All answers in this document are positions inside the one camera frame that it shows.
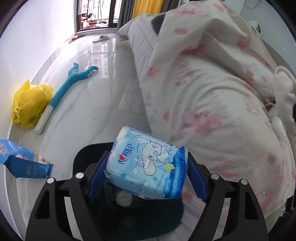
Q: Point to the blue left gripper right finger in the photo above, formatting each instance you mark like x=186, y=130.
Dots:
x=197, y=179

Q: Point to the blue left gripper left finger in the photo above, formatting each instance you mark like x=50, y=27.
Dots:
x=97, y=179

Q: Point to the light blue tissue pack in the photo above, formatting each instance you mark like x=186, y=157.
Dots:
x=146, y=166

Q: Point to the dark green trash bin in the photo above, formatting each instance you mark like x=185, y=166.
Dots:
x=104, y=219

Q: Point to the crumpled tissue in bin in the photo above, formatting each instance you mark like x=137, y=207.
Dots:
x=124, y=198

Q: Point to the blue snack bag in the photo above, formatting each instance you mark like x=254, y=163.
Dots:
x=22, y=162

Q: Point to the yellow plastic bag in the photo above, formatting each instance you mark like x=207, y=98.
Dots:
x=30, y=102

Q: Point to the blue plush toy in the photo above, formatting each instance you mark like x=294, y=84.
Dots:
x=73, y=76

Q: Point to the pink floral bed quilt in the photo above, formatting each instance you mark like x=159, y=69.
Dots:
x=207, y=84

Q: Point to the cream plush toy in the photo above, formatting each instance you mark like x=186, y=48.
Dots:
x=281, y=113

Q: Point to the beige slipper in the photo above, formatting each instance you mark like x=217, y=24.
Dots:
x=101, y=39

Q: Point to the yellow curtain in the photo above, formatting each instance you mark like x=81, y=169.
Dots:
x=147, y=7

